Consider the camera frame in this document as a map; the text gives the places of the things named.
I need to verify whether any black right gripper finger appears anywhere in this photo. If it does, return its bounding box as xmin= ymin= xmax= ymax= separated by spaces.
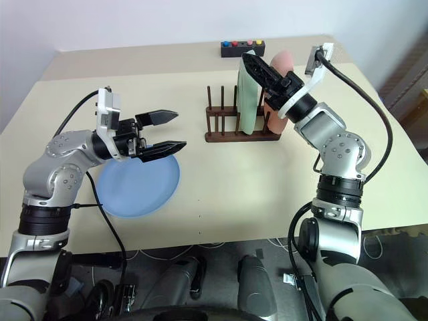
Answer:
xmin=241 ymin=53 xmax=286 ymax=92

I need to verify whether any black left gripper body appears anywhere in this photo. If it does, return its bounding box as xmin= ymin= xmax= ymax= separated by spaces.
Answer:
xmin=112 ymin=117 xmax=148 ymax=158

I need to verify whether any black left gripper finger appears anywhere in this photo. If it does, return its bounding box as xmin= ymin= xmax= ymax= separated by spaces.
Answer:
xmin=138 ymin=140 xmax=188 ymax=164
xmin=135 ymin=108 xmax=180 ymax=128

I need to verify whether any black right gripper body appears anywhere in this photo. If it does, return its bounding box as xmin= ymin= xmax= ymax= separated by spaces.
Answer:
xmin=263 ymin=71 xmax=306 ymax=112

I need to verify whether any pink red plate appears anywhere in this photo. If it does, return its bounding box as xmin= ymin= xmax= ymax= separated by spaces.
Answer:
xmin=262 ymin=49 xmax=296 ymax=135

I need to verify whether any green plate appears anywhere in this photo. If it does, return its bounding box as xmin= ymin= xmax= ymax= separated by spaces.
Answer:
xmin=236 ymin=49 xmax=265 ymax=136

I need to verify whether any wooden dish rack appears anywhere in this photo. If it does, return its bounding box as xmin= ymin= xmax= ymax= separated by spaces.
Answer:
xmin=204 ymin=85 xmax=282 ymax=143

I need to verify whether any black button box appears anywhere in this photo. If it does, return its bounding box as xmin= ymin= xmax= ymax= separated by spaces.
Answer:
xmin=219 ymin=39 xmax=266 ymax=59

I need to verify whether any blue plate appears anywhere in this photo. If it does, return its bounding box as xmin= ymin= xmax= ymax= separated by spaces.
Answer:
xmin=99 ymin=152 xmax=182 ymax=220

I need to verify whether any cream table cover sheet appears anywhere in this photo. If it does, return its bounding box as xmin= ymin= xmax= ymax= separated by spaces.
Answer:
xmin=0 ymin=63 xmax=428 ymax=257

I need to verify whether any grey rounded robot leg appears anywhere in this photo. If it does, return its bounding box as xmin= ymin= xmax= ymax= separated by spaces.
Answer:
xmin=142 ymin=257 xmax=201 ymax=308
xmin=237 ymin=255 xmax=278 ymax=317

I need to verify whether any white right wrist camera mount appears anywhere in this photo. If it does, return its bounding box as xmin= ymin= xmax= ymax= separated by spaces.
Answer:
xmin=277 ymin=42 xmax=335 ymax=119

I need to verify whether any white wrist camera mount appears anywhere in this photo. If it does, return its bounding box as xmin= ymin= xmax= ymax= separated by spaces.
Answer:
xmin=95 ymin=88 xmax=124 ymax=162
xmin=277 ymin=42 xmax=335 ymax=119

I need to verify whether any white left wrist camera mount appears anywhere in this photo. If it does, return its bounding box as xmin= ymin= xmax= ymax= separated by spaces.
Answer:
xmin=95 ymin=88 xmax=124 ymax=162

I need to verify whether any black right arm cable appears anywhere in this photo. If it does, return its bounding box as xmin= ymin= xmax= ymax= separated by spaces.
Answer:
xmin=288 ymin=46 xmax=393 ymax=321

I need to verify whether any black table frame bar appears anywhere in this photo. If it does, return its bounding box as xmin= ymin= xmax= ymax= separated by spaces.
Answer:
xmin=70 ymin=252 xmax=123 ymax=269

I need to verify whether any black metal frame bracket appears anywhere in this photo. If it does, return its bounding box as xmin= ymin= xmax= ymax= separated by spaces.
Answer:
xmin=283 ymin=272 xmax=322 ymax=321

